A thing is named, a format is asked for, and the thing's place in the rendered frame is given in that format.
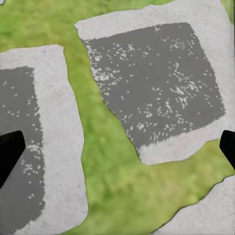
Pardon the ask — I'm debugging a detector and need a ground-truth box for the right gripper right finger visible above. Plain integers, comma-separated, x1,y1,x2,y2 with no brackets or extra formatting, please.
219,130,235,170

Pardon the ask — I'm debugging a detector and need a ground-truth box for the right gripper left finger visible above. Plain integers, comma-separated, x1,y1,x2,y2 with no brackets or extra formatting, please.
0,130,25,189

